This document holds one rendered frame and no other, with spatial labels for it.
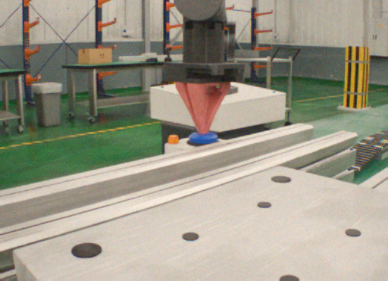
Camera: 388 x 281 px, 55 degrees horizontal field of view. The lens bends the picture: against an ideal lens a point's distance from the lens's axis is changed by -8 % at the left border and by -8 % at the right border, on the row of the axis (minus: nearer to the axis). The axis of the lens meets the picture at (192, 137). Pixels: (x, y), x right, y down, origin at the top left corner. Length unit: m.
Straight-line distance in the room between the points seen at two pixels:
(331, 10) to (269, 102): 12.13
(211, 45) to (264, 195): 0.36
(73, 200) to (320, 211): 0.22
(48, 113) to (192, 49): 4.95
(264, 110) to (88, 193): 0.78
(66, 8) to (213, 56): 8.12
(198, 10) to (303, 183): 0.29
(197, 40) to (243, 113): 0.49
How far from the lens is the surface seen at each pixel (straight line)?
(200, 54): 0.53
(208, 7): 0.46
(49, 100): 5.41
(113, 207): 0.29
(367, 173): 0.68
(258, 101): 1.04
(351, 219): 0.17
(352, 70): 7.06
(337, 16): 13.06
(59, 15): 8.51
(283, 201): 0.19
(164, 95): 1.08
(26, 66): 7.79
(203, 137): 0.55
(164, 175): 0.39
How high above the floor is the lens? 0.97
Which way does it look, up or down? 13 degrees down
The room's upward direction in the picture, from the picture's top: straight up
